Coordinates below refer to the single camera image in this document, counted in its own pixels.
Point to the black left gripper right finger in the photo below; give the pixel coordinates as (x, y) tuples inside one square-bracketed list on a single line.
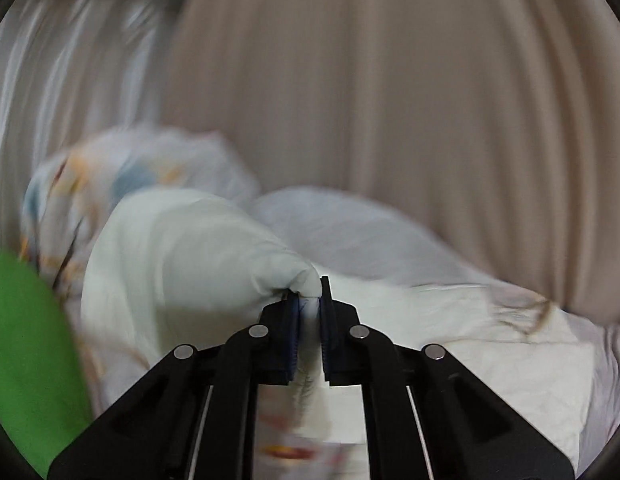
[(427, 416)]

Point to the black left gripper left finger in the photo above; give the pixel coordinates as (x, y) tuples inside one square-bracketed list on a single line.
[(193, 415)]

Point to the cream quilted jacket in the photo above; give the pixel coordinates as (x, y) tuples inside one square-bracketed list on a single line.
[(182, 267)]

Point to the green cloth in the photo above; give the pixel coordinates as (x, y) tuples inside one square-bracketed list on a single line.
[(44, 402)]

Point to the grey floral plush blanket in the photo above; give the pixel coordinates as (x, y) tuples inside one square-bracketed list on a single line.
[(561, 371)]

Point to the beige curtain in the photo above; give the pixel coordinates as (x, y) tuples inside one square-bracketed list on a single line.
[(496, 123)]

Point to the white striped sheer curtain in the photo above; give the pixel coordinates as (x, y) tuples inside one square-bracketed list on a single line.
[(69, 69)]

